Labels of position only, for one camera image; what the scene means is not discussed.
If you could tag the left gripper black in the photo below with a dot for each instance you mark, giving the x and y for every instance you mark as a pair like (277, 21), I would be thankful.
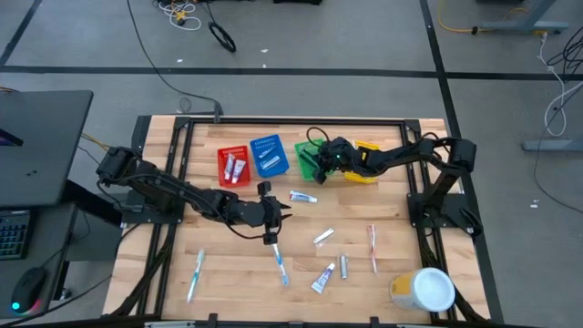
(255, 213)

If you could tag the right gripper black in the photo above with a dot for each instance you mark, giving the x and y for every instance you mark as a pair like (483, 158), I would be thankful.
(346, 159)

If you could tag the red and white toothpaste tube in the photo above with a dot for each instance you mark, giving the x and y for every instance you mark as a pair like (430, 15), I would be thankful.
(303, 197)

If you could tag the blue and white toothbrush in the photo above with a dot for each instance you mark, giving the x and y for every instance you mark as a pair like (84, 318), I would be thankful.
(281, 265)

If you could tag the red and white toothbrush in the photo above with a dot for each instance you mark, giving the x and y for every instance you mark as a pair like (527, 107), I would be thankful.
(372, 248)

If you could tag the teal and white toothbrush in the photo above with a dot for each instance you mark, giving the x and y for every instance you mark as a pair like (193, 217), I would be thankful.
(196, 275)

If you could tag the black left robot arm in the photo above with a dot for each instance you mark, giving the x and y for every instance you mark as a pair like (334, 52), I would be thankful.
(155, 187)

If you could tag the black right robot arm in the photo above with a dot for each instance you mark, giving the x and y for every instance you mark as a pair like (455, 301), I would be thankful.
(405, 157)

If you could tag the yellow plastic basket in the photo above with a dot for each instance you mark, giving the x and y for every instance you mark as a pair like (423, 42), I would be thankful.
(360, 178)

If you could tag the green plastic basket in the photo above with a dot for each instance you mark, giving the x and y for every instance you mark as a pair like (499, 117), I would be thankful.
(304, 173)

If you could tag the blue plastic basket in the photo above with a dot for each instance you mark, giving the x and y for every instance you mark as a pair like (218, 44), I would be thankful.
(257, 171)

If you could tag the red plastic basket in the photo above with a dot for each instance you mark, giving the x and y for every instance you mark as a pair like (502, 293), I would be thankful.
(221, 177)

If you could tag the yellow canister with white lid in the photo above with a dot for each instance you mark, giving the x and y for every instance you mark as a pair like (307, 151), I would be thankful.
(423, 289)

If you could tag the grey desk foot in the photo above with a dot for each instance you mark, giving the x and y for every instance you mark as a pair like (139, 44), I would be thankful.
(551, 146)

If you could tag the grey desk leg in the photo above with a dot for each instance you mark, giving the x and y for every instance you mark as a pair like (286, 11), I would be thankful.
(524, 26)

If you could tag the grey keyboard tray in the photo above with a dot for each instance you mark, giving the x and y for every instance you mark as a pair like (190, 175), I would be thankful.
(50, 246)

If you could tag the black desk top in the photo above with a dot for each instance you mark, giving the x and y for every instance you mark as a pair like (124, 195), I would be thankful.
(45, 146)

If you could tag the black glowing computer mouse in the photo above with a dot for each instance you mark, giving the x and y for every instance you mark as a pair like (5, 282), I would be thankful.
(29, 287)

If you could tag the backlit black keyboard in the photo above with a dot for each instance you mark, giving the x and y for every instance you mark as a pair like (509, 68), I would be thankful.
(13, 237)

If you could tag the black aluminium rig frame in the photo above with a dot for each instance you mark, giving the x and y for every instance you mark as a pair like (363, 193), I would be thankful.
(296, 121)

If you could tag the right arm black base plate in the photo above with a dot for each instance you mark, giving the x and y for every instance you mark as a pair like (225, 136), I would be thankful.
(455, 214)

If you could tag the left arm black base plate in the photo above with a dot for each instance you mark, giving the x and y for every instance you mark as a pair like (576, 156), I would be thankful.
(132, 214)

